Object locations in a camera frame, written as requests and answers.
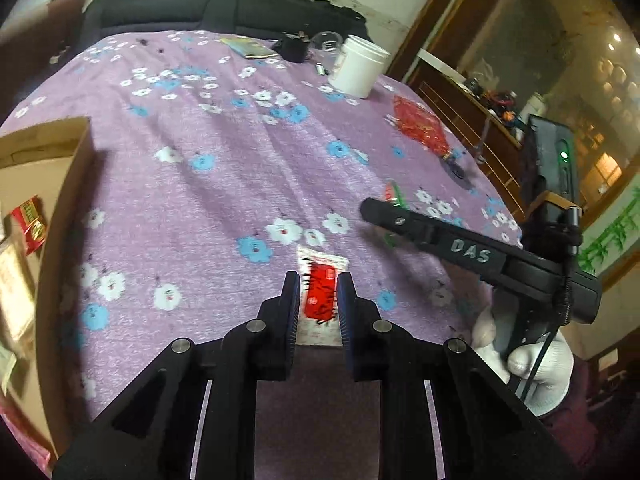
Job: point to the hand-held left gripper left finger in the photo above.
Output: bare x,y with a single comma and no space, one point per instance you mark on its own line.
294,305

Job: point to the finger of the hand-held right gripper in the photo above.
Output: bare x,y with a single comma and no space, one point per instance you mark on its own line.
395,217

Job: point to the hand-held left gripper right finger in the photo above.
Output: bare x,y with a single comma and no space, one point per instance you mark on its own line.
345,310

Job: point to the clear green-edged cake packet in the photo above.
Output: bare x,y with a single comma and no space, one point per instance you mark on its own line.
395,192

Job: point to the white red-label snack packet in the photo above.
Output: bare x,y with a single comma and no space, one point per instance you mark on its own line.
320,285

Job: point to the cardboard box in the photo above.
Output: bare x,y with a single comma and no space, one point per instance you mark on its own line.
65,200

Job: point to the red gold snack packet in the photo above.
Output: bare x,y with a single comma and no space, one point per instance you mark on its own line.
30,225

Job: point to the cream white snack packet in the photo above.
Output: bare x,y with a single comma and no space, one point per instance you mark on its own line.
6,370

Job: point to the person's right forearm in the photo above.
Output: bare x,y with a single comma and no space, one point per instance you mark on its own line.
575,425

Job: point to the person's right hand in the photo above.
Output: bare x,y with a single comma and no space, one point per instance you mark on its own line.
557,365

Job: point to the black tripod stand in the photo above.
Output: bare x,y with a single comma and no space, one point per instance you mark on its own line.
457,170

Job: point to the red plastic bag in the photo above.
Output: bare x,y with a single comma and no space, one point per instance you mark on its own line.
417,122

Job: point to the purple floral tablecloth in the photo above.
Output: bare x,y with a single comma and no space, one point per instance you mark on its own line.
200,200

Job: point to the white plastic jar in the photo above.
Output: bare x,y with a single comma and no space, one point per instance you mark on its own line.
357,67

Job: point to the clear glass cup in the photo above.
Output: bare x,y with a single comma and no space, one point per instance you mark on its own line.
325,42

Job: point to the black round container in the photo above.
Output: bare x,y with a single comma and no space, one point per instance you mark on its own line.
291,49

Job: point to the blue yellow booklet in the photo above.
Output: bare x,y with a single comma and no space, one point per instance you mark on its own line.
250,47

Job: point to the dark jacket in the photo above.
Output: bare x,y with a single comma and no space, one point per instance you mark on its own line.
320,5

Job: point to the wooden glass display cabinet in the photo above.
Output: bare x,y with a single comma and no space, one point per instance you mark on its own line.
575,35

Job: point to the black sofa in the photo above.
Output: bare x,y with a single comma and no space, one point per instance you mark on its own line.
175,10

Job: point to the green bamboo wall sticker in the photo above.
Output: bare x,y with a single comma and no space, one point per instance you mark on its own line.
615,235

